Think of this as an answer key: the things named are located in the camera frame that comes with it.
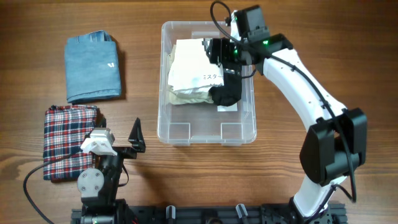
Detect white printed t-shirt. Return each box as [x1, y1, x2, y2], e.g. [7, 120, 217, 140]
[168, 39, 224, 91]

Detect black garment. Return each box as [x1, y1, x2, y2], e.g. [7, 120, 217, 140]
[209, 63, 242, 106]

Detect cream cloth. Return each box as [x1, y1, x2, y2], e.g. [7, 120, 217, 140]
[167, 45, 213, 105]

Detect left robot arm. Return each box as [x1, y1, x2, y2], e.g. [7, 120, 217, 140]
[71, 118, 146, 224]

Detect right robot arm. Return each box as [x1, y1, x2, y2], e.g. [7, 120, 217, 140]
[202, 34, 368, 223]

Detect white label in bin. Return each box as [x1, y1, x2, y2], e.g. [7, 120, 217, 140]
[217, 103, 238, 112]

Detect clear plastic storage bin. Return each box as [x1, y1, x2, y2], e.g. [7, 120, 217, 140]
[157, 21, 257, 146]

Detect red plaid folded shirt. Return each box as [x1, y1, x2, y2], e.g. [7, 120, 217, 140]
[43, 105, 99, 182]

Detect blue denim folded jeans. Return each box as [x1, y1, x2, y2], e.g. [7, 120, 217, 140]
[64, 30, 122, 104]

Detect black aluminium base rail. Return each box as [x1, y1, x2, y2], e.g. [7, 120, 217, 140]
[70, 203, 348, 224]

